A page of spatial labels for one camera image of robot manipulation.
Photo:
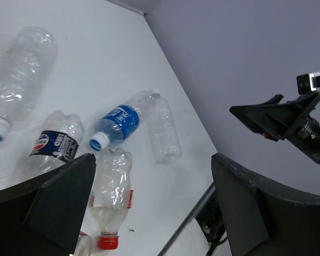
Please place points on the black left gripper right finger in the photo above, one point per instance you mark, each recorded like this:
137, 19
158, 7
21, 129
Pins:
262, 216

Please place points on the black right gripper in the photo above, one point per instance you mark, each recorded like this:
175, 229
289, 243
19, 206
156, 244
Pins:
289, 121

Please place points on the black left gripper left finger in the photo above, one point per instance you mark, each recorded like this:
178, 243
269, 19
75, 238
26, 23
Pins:
44, 215

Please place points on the crushed bottle red label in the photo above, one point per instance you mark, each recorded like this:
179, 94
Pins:
84, 245

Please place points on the clear bottle red cap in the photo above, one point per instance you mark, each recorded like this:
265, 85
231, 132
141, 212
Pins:
112, 195

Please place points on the clear bottle black label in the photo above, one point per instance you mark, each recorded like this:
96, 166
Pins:
56, 145

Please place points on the clear unlabelled plastic bottle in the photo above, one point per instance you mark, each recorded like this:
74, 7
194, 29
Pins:
163, 136

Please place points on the blue label water bottle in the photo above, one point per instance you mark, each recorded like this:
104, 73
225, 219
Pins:
117, 125

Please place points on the large clear bottle white cap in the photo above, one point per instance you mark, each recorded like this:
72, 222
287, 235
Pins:
23, 73

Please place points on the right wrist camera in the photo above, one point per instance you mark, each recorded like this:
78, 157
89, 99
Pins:
308, 83

